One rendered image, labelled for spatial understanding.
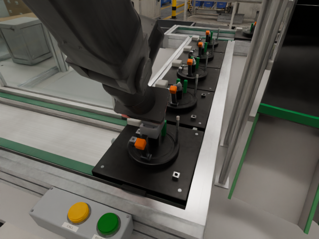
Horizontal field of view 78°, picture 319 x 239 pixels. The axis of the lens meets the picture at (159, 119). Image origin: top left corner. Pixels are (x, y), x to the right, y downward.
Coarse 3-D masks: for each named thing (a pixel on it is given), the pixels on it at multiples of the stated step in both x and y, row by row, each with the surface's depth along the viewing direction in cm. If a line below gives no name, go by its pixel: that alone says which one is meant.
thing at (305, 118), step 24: (312, 0) 39; (288, 24) 31; (312, 24) 37; (288, 48) 35; (312, 48) 34; (288, 72) 33; (312, 72) 32; (264, 96) 29; (288, 96) 31; (312, 96) 30; (288, 120) 29; (312, 120) 27
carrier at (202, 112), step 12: (156, 84) 81; (180, 84) 68; (180, 96) 70; (192, 96) 73; (168, 108) 68; (180, 108) 67; (192, 108) 69; (204, 108) 70; (168, 120) 64; (180, 120) 64; (192, 120) 64; (204, 120) 64; (204, 132) 62
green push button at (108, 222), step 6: (102, 216) 39; (108, 216) 39; (114, 216) 39; (102, 222) 38; (108, 222) 38; (114, 222) 38; (102, 228) 38; (108, 228) 38; (114, 228) 38; (108, 234) 37
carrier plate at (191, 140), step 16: (128, 128) 61; (112, 144) 56; (192, 144) 56; (112, 160) 51; (128, 160) 51; (176, 160) 51; (192, 160) 51; (96, 176) 49; (112, 176) 47; (128, 176) 47; (144, 176) 47; (160, 176) 47; (192, 176) 47; (160, 192) 44; (176, 192) 44
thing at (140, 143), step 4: (144, 136) 44; (136, 140) 42; (140, 140) 42; (144, 140) 42; (136, 144) 42; (140, 144) 42; (144, 144) 42; (140, 148) 43; (144, 148) 44; (144, 152) 45; (148, 152) 47; (144, 156) 48
